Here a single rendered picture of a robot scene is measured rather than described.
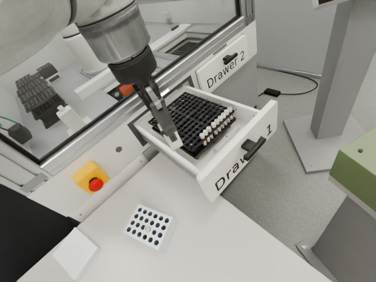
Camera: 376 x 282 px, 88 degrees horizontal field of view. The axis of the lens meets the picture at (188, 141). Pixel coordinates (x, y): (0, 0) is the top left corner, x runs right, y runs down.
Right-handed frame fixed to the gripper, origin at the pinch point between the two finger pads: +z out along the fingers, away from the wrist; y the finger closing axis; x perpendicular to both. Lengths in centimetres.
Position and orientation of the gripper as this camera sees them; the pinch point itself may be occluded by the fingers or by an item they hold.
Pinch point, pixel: (170, 135)
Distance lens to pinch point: 45.8
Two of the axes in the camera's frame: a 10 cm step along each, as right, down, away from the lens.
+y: -4.5, -5.7, 6.9
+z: 2.8, 6.4, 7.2
